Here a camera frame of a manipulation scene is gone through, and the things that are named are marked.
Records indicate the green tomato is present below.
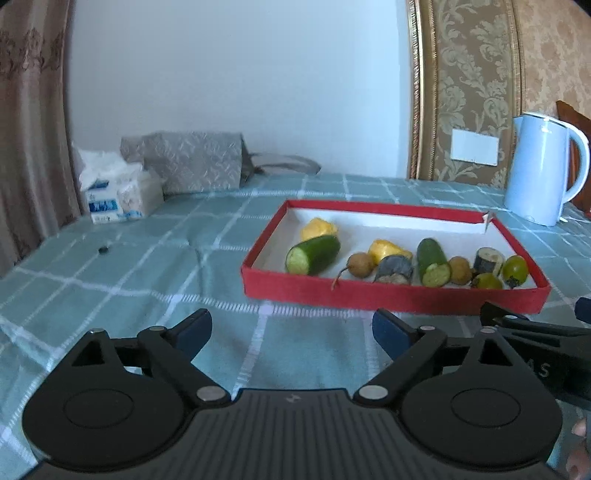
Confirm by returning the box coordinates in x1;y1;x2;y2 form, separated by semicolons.
471;272;503;290
501;255;529;289

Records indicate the dark eggplant chunk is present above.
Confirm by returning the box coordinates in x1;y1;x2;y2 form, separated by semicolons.
473;247;505;276

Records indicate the brown pear with stem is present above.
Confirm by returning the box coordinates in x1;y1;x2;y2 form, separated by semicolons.
331;252;376;290

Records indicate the yellow pepper piece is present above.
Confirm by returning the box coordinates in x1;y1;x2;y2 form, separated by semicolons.
300;217;339;241
368;239;413;265

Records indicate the person's hand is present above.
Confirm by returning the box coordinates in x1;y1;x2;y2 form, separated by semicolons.
565;417;591;480

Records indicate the red shallow cardboard tray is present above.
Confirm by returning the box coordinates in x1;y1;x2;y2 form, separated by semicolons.
240;199;550;315

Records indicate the light blue electric kettle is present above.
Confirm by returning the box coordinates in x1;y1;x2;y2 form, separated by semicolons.
504;112;590;227

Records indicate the green cucumber half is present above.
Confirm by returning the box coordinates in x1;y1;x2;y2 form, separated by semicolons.
284;235;341;276

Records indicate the white tissue pack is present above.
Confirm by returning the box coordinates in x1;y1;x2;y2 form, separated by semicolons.
74;147;164;224

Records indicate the grey patterned paper bag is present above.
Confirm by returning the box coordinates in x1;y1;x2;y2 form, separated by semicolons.
120;131;322;195

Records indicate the brown wooden headboard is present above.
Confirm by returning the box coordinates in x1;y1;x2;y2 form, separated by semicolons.
556;100;591;218

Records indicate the brown patterned curtain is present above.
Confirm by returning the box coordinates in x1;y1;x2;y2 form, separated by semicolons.
0;1;81;273

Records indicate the white wall switch panel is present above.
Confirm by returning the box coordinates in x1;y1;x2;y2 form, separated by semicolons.
450;129;499;167

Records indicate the gold picture frame moulding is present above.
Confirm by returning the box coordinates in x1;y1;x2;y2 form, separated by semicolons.
408;1;524;188

